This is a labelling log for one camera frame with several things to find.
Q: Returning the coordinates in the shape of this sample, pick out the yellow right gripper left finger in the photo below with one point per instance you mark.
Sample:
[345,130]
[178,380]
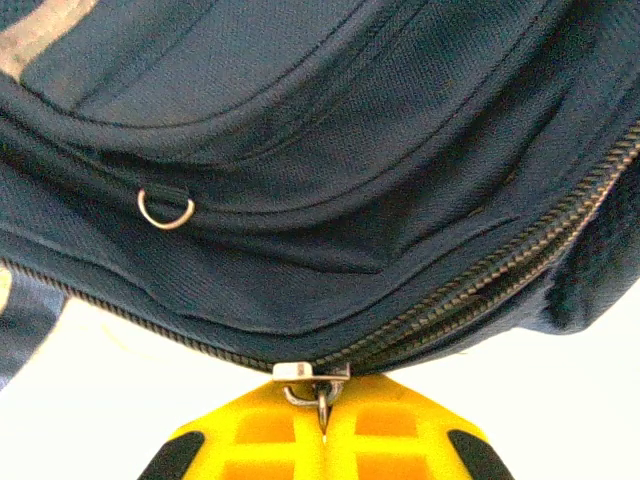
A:
[260,440]

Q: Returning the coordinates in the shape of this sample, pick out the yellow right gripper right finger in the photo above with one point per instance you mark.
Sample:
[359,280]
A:
[390,440]

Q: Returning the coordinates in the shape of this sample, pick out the navy blue student backpack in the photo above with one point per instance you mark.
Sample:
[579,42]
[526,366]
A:
[320,150]

